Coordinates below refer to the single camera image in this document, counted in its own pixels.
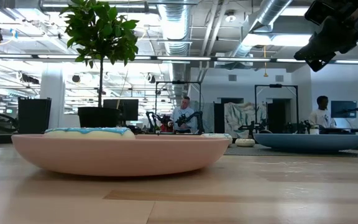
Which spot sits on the silver ribbed ventilation duct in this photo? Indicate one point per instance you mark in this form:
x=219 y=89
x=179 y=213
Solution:
x=269 y=14
x=176 y=28

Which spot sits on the pink plate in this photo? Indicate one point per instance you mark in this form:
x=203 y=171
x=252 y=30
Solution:
x=120 y=154

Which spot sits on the red bag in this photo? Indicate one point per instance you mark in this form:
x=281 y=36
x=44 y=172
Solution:
x=167 y=127

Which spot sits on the small cream drizzled donut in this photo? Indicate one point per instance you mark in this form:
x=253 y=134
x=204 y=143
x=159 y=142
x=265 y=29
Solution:
x=245 y=142

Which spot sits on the grey crumpled cloth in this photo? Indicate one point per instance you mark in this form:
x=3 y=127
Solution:
x=241 y=118

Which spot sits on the person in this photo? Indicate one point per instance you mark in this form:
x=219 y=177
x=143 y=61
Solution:
x=183 y=116
x=322 y=116

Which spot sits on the light blue iced donut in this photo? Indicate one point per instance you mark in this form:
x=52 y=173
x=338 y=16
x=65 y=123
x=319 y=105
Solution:
x=89 y=133

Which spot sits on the black computer monitor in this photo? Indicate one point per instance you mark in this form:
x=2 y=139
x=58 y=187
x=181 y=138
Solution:
x=129 y=109

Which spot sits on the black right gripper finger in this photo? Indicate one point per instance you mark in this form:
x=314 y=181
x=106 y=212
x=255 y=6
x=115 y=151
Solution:
x=318 y=64
x=317 y=49

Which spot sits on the dark grey woven mat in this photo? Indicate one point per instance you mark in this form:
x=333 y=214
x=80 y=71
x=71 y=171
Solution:
x=244 y=151

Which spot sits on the blue plate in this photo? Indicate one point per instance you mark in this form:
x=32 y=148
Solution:
x=308 y=142

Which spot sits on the green leafy indoor tree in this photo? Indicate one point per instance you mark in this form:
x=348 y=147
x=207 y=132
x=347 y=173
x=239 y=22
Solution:
x=102 y=31

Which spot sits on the black metal rig frame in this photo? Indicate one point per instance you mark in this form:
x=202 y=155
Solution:
x=179 y=82
x=276 y=86

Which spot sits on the black plant pot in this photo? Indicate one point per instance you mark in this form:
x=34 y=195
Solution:
x=98 y=117

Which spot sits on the white cup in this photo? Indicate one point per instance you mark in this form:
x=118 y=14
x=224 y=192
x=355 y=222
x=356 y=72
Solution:
x=314 y=129

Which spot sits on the black background robot arm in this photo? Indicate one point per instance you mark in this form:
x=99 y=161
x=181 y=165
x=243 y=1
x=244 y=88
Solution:
x=194 y=116
x=253 y=127
x=151 y=119
x=301 y=127

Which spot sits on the black bin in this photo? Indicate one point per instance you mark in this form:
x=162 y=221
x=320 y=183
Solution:
x=34 y=115

